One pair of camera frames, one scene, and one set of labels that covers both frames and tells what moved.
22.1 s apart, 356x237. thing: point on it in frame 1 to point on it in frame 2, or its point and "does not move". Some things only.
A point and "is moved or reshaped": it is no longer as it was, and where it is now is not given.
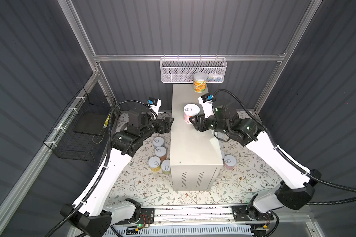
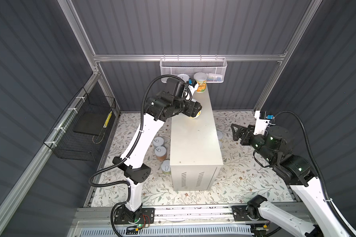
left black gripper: x=167 y=124 to x=191 y=107
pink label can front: x=190 y=110 is moved or reshaped
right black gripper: x=198 y=124 to x=240 y=129
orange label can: x=200 y=82 does not move
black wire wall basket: x=81 y=128 does not move
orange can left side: x=160 y=151 does not move
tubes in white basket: x=215 y=79 does not move
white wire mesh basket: x=182 y=69 does not move
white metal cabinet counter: x=196 y=161 does not move
